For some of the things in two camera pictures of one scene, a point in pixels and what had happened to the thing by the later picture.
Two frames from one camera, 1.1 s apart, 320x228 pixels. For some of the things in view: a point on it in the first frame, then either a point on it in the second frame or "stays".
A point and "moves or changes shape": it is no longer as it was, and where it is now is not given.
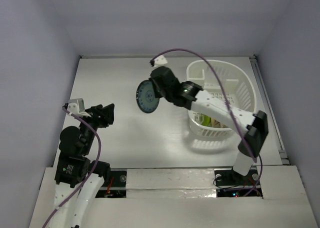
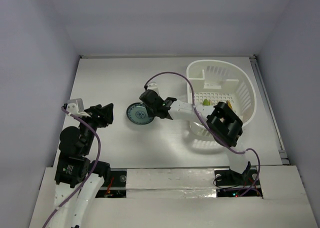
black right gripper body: [157, 85] to [149, 101]
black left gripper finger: [110, 108] stays
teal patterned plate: [146, 97] moves or changes shape
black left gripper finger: [108, 116] stays
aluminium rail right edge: [270, 112] stays
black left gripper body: [98, 120] stays
